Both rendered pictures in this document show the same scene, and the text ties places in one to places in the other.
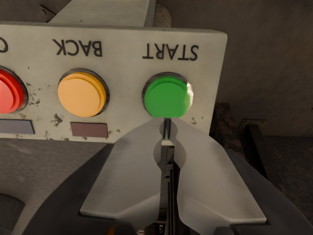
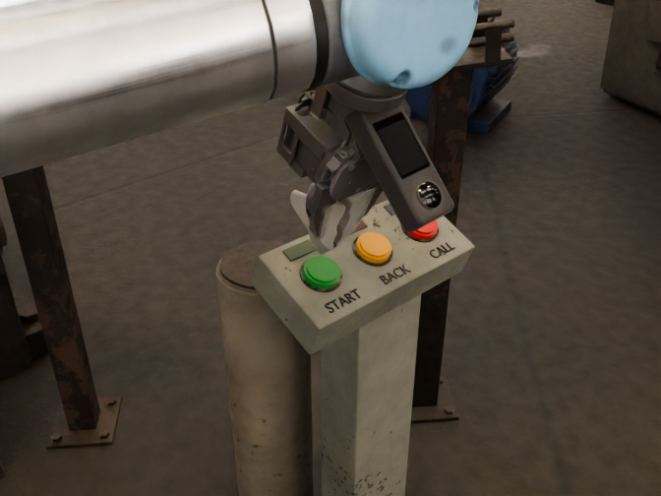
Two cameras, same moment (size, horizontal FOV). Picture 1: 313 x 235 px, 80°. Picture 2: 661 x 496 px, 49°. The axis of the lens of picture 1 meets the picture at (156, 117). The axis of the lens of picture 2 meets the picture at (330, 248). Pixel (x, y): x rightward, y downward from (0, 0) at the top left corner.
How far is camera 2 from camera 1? 0.64 m
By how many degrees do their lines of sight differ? 33
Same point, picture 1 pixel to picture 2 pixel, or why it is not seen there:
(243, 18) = not seen: outside the picture
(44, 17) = (444, 405)
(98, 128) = not seen: hidden behind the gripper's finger
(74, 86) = (383, 248)
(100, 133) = not seen: hidden behind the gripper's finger
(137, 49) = (363, 291)
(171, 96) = (324, 273)
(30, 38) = (421, 265)
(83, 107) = (369, 238)
